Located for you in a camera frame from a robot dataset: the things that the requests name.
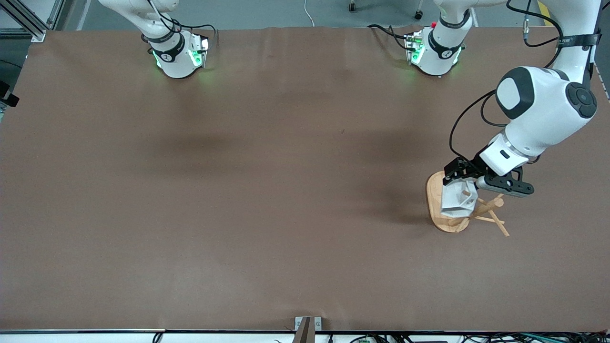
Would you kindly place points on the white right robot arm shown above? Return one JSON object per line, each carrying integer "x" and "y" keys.
{"x": 176, "y": 62}

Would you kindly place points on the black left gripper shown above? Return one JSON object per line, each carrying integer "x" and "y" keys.
{"x": 468, "y": 167}

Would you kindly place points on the grey metal bracket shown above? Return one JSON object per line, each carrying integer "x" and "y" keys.
{"x": 317, "y": 325}

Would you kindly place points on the aluminium frame post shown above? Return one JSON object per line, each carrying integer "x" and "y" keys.
{"x": 28, "y": 21}

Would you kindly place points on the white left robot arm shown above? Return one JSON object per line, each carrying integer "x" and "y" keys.
{"x": 543, "y": 109}

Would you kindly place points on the dark camera pole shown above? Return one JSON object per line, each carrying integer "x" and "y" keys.
{"x": 304, "y": 333}

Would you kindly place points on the brown table cover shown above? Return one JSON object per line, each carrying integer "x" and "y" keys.
{"x": 286, "y": 214}

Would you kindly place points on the white faceted cup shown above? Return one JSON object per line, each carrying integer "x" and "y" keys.
{"x": 455, "y": 200}

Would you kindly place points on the wooden cup rack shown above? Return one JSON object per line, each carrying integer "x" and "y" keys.
{"x": 433, "y": 200}

